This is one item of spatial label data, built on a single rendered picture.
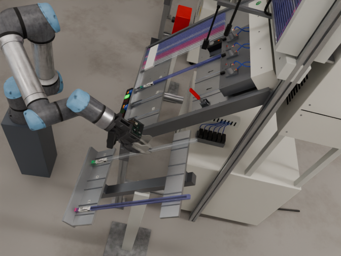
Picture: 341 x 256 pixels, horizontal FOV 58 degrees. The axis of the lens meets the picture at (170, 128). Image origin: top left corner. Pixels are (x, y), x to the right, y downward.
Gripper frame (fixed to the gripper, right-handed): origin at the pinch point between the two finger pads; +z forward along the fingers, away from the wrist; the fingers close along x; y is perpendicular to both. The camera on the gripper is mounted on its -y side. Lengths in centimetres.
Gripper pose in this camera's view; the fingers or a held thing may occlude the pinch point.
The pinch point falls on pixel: (147, 150)
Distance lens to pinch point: 119.4
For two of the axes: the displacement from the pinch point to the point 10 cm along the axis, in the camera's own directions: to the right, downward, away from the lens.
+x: 1.5, -7.8, 6.1
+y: 6.9, -3.6, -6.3
